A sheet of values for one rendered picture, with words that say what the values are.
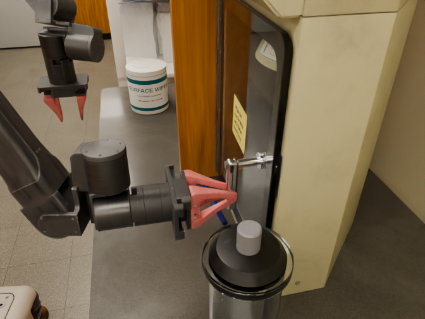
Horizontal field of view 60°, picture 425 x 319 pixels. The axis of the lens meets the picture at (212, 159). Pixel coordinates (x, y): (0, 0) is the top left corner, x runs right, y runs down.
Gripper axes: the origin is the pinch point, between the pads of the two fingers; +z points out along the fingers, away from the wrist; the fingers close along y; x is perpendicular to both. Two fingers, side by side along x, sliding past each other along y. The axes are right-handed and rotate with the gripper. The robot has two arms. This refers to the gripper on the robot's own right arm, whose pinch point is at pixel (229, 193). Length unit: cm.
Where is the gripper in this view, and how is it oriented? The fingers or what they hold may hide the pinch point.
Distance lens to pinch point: 56.1
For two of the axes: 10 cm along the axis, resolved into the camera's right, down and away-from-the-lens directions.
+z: 9.8, -1.1, 1.9
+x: -0.1, 8.3, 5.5
